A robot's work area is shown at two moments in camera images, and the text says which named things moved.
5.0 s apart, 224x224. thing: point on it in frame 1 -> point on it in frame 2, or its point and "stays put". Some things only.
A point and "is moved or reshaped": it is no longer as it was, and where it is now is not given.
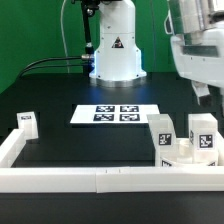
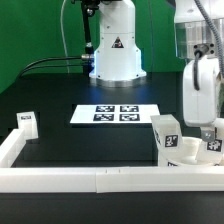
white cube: [27, 122] stays put
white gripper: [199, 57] -> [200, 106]
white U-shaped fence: [103, 180] stays put
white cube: [203, 138] is moved or reshaped
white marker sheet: [113, 113] stays put
